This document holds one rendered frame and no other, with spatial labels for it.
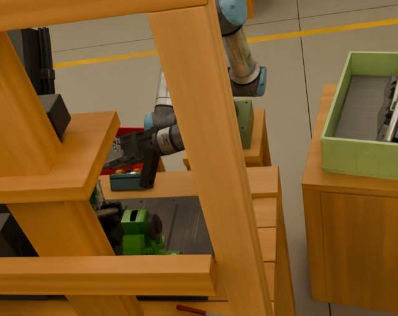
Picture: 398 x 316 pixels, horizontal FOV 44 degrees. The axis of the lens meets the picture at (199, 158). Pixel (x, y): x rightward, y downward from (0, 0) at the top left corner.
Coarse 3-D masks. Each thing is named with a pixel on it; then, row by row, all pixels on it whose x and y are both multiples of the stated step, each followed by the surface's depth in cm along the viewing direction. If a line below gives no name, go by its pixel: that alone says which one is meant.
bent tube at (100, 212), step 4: (108, 208) 170; (112, 208) 171; (116, 208) 173; (96, 212) 163; (100, 212) 164; (104, 212) 166; (108, 212) 168; (112, 212) 170; (116, 212) 172; (100, 216) 164; (104, 216) 166; (108, 216) 169
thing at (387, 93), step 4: (392, 76) 206; (388, 84) 208; (392, 84) 202; (388, 88) 206; (384, 92) 211; (388, 92) 203; (392, 92) 198; (384, 96) 209; (388, 96) 201; (392, 96) 199
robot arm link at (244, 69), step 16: (224, 0) 149; (240, 0) 152; (224, 16) 150; (240, 16) 152; (224, 32) 157; (240, 32) 163; (224, 48) 169; (240, 48) 168; (240, 64) 175; (256, 64) 183; (240, 80) 183; (256, 80) 184; (240, 96) 192; (256, 96) 190
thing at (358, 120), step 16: (352, 80) 223; (368, 80) 221; (384, 80) 218; (352, 96) 214; (368, 96) 212; (352, 112) 206; (368, 112) 204; (336, 128) 200; (352, 128) 199; (368, 128) 197
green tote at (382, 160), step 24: (360, 72) 225; (384, 72) 220; (336, 96) 198; (336, 120) 203; (336, 144) 180; (360, 144) 176; (384, 144) 172; (336, 168) 188; (360, 168) 184; (384, 168) 179
